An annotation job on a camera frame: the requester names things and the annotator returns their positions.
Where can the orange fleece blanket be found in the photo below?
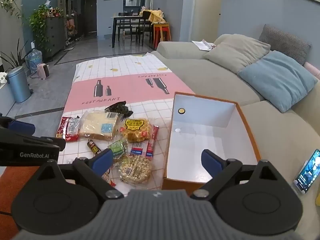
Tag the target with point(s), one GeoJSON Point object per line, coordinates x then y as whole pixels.
{"type": "Point", "coordinates": [12, 187]}

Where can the orange stool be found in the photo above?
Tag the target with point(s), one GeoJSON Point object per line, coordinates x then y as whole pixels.
{"type": "Point", "coordinates": [162, 31]}

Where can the black dining chair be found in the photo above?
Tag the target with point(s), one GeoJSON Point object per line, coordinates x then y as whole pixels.
{"type": "Point", "coordinates": [143, 30]}
{"type": "Point", "coordinates": [125, 26]}

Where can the dark entrance door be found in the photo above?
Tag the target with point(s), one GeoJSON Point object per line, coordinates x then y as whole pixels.
{"type": "Point", "coordinates": [90, 15]}

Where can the trailing green potted plant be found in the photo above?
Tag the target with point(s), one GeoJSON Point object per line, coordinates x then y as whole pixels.
{"type": "Point", "coordinates": [40, 22]}

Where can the waffle packet with yellow label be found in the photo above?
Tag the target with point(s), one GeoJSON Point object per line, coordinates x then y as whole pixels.
{"type": "Point", "coordinates": [136, 131]}

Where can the shoe rack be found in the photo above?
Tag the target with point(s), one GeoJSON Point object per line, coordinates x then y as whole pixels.
{"type": "Point", "coordinates": [72, 30]}

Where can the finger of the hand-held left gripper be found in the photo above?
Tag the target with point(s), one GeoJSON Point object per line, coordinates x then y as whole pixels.
{"type": "Point", "coordinates": [53, 142]}
{"type": "Point", "coordinates": [21, 127]}

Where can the pink space heater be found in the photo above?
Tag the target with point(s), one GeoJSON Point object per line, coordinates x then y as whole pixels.
{"type": "Point", "coordinates": [43, 71]}

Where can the red and white snack packet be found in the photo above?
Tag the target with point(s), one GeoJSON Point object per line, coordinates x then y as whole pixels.
{"type": "Point", "coordinates": [110, 180]}

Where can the smartphone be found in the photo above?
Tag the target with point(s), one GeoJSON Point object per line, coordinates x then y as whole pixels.
{"type": "Point", "coordinates": [308, 171]}

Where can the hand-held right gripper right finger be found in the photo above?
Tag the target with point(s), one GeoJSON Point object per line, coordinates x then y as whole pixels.
{"type": "Point", "coordinates": [212, 162]}

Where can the long-leaf potted plant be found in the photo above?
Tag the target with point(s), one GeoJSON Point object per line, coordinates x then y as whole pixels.
{"type": "Point", "coordinates": [12, 60]}

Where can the large water bottle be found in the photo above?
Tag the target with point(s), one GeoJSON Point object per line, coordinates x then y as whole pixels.
{"type": "Point", "coordinates": [34, 60]}

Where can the black dining table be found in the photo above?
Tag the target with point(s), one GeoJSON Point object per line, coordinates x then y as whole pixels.
{"type": "Point", "coordinates": [130, 18]}

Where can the beige sofa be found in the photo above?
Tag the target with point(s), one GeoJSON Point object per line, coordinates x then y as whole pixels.
{"type": "Point", "coordinates": [200, 75]}

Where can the sausage pack with blue label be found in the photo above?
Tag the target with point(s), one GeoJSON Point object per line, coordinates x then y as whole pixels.
{"type": "Point", "coordinates": [138, 149]}

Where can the dark crinkled snack packet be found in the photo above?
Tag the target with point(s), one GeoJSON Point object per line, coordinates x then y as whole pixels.
{"type": "Point", "coordinates": [117, 108]}

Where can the dark green cabinet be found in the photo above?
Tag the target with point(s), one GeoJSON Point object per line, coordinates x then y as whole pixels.
{"type": "Point", "coordinates": [56, 37]}

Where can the hanging vine plant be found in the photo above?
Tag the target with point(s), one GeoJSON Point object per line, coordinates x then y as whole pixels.
{"type": "Point", "coordinates": [10, 5]}

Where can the beige cushion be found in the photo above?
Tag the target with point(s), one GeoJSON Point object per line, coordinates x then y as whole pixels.
{"type": "Point", "coordinates": [237, 52]}

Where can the white small object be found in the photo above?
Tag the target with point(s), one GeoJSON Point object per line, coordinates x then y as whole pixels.
{"type": "Point", "coordinates": [3, 78]}

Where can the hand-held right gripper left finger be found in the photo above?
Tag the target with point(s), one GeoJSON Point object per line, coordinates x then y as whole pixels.
{"type": "Point", "coordinates": [103, 160]}

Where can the red sausage stick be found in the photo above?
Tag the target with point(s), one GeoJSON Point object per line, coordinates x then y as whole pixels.
{"type": "Point", "coordinates": [155, 132]}
{"type": "Point", "coordinates": [150, 149]}

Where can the yellow cloth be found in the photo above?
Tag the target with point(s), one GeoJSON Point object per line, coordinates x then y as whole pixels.
{"type": "Point", "coordinates": [155, 16]}

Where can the grey striped cushion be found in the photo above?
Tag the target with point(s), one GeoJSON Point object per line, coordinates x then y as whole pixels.
{"type": "Point", "coordinates": [285, 42]}

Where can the orange cardboard box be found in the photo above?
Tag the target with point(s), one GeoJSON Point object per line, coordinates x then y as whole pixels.
{"type": "Point", "coordinates": [212, 135]}

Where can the light blue cushion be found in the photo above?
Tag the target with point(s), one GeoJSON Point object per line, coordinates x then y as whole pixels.
{"type": "Point", "coordinates": [277, 80]}

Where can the dark snack bar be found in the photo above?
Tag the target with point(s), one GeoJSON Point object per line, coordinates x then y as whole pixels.
{"type": "Point", "coordinates": [93, 147]}

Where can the blue pedal trash can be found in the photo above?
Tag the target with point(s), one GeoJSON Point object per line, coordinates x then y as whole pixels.
{"type": "Point", "coordinates": [18, 85]}

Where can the pink cushion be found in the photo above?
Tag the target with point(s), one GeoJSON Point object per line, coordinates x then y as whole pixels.
{"type": "Point", "coordinates": [312, 70]}

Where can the papers on sofa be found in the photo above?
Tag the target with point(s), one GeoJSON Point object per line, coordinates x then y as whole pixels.
{"type": "Point", "coordinates": [203, 45]}

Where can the clear popcorn snack packet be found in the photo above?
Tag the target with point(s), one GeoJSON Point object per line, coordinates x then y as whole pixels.
{"type": "Point", "coordinates": [136, 170]}

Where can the green snack packet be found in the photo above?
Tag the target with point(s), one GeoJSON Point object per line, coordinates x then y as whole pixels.
{"type": "Point", "coordinates": [117, 150]}

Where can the sliced bread bag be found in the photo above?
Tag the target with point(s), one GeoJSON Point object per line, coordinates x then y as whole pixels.
{"type": "Point", "coordinates": [97, 126]}

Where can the beige room door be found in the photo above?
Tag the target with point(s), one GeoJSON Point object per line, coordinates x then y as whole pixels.
{"type": "Point", "coordinates": [205, 10]}

